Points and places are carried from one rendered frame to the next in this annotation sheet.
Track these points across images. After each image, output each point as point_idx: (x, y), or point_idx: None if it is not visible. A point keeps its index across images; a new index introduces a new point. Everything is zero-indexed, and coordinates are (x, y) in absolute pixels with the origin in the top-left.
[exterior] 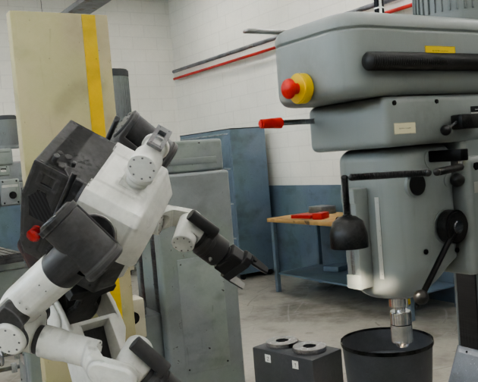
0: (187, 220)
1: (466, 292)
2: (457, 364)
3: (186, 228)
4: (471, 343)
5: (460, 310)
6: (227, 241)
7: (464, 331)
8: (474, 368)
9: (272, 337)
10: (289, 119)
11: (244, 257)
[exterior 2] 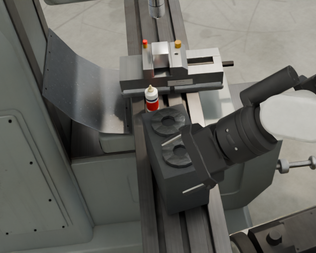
0: (295, 92)
1: (27, 46)
2: (53, 100)
3: (299, 91)
4: (41, 80)
5: (32, 66)
6: (222, 118)
7: (38, 78)
8: (54, 87)
9: (183, 164)
10: None
11: (198, 126)
